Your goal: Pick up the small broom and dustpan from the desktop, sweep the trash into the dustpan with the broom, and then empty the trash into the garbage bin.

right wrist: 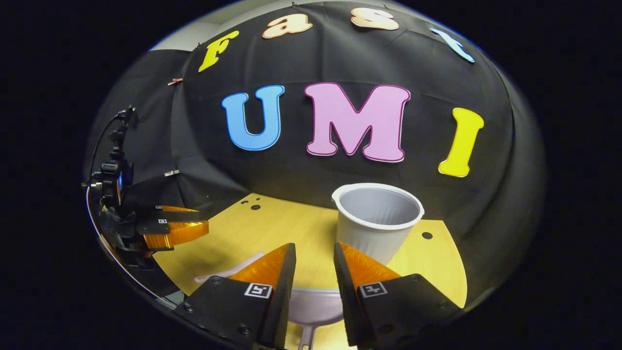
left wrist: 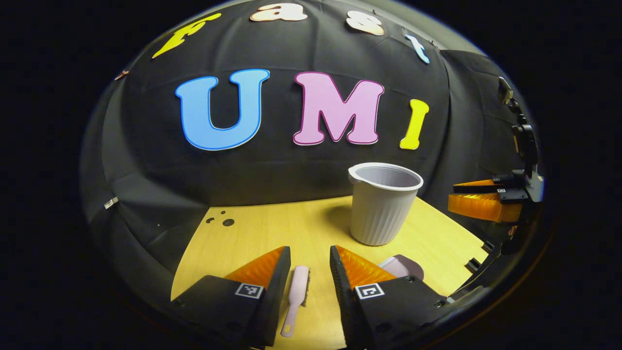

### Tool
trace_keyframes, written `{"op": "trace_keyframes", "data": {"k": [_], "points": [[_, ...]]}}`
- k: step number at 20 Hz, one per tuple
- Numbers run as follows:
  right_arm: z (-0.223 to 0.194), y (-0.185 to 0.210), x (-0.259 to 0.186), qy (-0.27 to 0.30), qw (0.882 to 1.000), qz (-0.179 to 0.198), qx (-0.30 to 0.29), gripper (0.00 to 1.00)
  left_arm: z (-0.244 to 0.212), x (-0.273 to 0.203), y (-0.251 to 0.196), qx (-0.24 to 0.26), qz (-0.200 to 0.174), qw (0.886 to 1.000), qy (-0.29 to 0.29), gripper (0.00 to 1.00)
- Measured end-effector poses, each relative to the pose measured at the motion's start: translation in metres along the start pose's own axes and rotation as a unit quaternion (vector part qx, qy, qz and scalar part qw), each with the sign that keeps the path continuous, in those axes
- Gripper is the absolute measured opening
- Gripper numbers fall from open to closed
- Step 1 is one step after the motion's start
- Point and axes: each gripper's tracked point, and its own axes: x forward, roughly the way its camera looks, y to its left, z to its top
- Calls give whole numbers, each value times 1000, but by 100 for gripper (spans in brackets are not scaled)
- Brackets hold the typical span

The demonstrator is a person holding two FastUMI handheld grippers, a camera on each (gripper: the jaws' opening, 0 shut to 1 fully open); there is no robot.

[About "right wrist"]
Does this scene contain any small white dustpan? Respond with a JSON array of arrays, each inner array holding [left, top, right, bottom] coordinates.
[[287, 287, 346, 350]]

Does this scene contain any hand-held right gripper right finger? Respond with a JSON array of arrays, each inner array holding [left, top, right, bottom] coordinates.
[[333, 242, 462, 348]]

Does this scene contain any black backdrop cloth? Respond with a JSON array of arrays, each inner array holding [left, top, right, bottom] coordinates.
[[85, 0, 547, 292]]

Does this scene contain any small pink broom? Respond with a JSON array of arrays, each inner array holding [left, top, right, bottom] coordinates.
[[194, 252, 265, 284]]

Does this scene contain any white ribbed garbage bin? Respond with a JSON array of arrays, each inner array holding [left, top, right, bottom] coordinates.
[[331, 183, 425, 265]]

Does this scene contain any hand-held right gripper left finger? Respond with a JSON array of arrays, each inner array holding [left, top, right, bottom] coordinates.
[[175, 242, 297, 350]]

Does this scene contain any wooden desktop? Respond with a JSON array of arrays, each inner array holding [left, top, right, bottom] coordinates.
[[153, 192, 468, 350]]

